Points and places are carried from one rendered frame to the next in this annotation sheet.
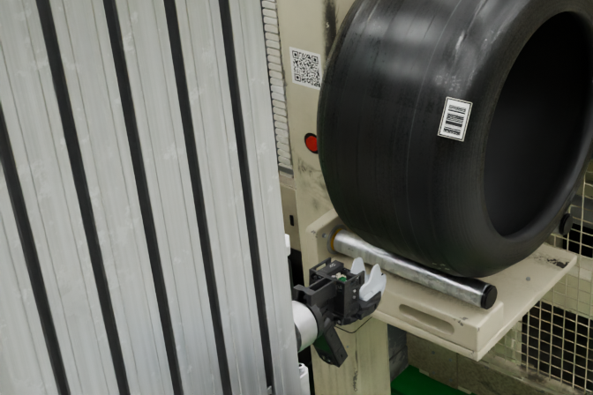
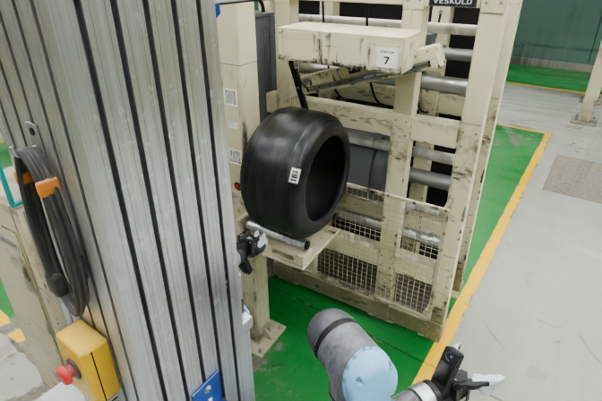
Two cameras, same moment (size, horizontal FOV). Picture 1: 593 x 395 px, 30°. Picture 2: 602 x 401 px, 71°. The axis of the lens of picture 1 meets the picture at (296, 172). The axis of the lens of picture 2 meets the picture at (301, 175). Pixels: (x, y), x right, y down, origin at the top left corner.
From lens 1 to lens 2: 0.04 m
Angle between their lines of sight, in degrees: 11
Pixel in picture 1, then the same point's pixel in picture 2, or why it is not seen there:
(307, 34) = (236, 143)
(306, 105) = (235, 171)
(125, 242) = (167, 218)
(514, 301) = (316, 247)
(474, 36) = (301, 143)
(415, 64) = (279, 154)
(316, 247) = (238, 227)
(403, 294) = (273, 245)
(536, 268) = (323, 234)
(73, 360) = (144, 269)
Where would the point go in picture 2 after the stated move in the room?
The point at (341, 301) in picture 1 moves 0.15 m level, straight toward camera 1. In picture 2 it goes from (250, 248) to (253, 273)
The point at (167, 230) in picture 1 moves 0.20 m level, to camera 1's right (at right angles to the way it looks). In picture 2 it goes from (185, 214) to (304, 201)
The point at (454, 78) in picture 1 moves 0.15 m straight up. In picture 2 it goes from (294, 159) to (293, 123)
